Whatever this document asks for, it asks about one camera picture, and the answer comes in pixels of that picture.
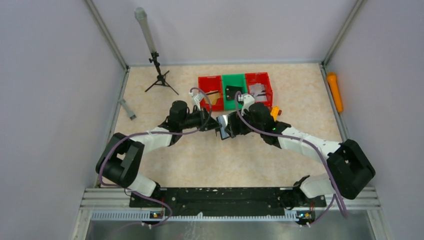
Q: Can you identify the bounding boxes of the black leather card holder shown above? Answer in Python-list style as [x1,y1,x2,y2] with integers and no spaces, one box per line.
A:
[215,114,230,141]

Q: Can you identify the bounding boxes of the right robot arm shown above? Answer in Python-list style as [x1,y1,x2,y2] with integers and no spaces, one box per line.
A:
[224,103,376,200]

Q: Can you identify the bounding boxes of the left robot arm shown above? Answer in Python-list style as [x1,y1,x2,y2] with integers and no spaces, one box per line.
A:
[95,100,222,197]

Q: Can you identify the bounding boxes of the grey cards in red bin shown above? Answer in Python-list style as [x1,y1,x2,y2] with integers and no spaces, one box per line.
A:
[248,83,267,102]

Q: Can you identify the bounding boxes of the gold card in red bin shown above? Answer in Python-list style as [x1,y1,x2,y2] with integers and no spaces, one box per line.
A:
[206,91,222,105]

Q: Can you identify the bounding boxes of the yellow toy block car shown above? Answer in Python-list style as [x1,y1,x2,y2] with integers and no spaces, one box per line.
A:
[270,106,282,121]

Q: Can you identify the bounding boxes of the left red plastic bin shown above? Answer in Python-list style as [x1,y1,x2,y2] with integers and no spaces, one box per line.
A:
[198,75,224,112]

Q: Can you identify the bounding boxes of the red plastic bin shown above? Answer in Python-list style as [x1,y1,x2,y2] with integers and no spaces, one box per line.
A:
[244,72,273,108]
[198,75,224,112]

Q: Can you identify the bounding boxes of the right red plastic bin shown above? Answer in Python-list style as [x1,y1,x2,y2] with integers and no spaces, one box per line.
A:
[244,72,273,108]

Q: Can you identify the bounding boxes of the green plastic bin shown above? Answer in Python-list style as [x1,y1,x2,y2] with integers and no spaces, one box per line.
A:
[221,73,248,111]

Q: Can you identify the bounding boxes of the orange flashlight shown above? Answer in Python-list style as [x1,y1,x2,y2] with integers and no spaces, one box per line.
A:
[326,72,344,113]

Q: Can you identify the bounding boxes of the black tripod with grey pole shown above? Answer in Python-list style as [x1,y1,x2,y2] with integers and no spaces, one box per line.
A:
[134,7,179,95]

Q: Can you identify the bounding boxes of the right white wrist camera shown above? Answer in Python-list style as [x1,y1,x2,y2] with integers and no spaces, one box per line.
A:
[237,93,256,116]

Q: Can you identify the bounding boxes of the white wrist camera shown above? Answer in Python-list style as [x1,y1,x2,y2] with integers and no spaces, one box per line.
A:
[237,93,256,116]
[188,92,205,110]

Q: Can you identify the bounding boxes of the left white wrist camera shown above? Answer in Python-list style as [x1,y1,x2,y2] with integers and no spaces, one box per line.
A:
[188,92,205,110]

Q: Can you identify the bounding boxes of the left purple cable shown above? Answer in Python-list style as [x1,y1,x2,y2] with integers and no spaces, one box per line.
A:
[98,87,213,228]

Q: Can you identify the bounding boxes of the small grey bracket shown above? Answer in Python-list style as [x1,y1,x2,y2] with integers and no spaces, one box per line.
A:
[118,98,137,121]

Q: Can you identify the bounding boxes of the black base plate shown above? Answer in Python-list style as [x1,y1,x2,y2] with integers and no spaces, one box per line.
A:
[129,187,327,224]

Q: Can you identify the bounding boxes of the aluminium frame rail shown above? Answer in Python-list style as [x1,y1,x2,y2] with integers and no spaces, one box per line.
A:
[71,185,393,240]

